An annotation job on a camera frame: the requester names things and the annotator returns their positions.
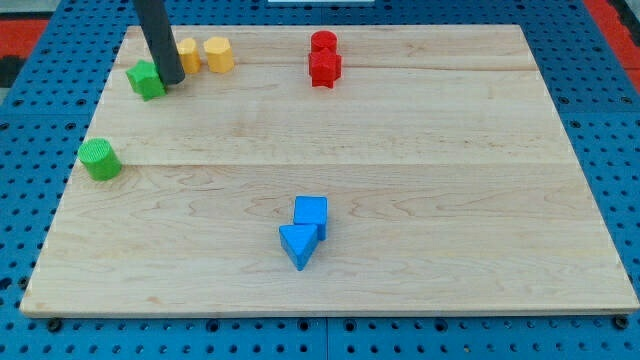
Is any yellow block behind rod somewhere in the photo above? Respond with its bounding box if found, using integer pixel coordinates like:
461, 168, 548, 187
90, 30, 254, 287
177, 38, 201, 74

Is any green star block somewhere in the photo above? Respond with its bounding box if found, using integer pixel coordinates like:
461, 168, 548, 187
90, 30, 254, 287
126, 60, 166, 101

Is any red star block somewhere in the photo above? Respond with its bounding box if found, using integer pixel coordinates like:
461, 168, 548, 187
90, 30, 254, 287
308, 49, 342, 88

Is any red cylinder block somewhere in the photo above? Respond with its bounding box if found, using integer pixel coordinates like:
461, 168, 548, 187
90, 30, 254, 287
310, 30, 338, 53

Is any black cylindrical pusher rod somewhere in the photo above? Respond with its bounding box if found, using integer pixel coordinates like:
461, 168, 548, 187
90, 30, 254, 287
133, 0, 186, 85

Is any blue cube block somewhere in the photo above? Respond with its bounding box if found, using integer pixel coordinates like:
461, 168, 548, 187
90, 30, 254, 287
293, 196, 328, 241

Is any yellow hexagon block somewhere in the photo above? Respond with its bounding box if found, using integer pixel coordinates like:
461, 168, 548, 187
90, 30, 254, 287
203, 37, 235, 73

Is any blue triangle block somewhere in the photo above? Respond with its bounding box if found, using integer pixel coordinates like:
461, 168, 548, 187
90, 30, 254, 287
279, 224, 319, 271

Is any green cylinder block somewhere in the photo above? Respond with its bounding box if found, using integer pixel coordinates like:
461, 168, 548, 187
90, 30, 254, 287
78, 138, 122, 181

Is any light wooden board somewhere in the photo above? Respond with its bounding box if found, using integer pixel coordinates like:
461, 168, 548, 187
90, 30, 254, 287
21, 25, 639, 318

